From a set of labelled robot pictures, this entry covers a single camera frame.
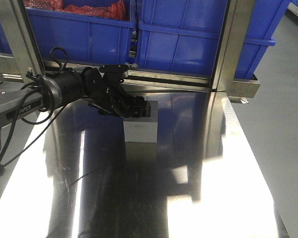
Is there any stainless steel shelf frame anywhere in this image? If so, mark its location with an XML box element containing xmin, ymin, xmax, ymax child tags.
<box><xmin>0</xmin><ymin>0</ymin><xmax>255</xmax><ymax>97</ymax></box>

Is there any black cable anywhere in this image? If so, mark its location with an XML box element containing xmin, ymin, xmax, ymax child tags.
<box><xmin>0</xmin><ymin>47</ymin><xmax>70</xmax><ymax>177</ymax></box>

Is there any red mesh bag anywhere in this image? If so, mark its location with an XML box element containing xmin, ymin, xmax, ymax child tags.
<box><xmin>23</xmin><ymin>0</ymin><xmax>129</xmax><ymax>20</ymax></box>

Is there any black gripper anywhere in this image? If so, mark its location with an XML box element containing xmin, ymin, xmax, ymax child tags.
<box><xmin>82</xmin><ymin>67</ymin><xmax>149</xmax><ymax>118</ymax></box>

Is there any blue plastic bin right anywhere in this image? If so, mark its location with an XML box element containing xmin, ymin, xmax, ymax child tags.
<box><xmin>137</xmin><ymin>0</ymin><xmax>289</xmax><ymax>79</ymax></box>

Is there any gray square base block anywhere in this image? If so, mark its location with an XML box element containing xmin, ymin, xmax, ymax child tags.
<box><xmin>123</xmin><ymin>101</ymin><xmax>158</xmax><ymax>143</ymax></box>

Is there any blue bin with red contents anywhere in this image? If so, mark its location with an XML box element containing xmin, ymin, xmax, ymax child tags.
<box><xmin>26</xmin><ymin>0</ymin><xmax>137</xmax><ymax>64</ymax></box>

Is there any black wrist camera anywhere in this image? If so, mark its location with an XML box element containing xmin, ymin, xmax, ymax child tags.
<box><xmin>99</xmin><ymin>64</ymin><xmax>129</xmax><ymax>79</ymax></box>

